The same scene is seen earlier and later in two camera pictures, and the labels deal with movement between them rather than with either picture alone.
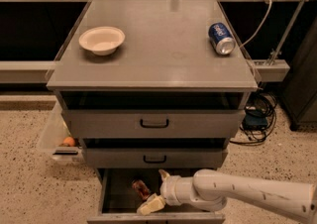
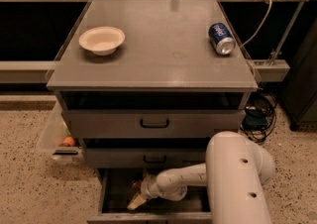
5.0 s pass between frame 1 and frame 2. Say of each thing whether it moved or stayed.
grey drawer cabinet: stayed
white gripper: moved
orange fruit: stayed
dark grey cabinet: stayed
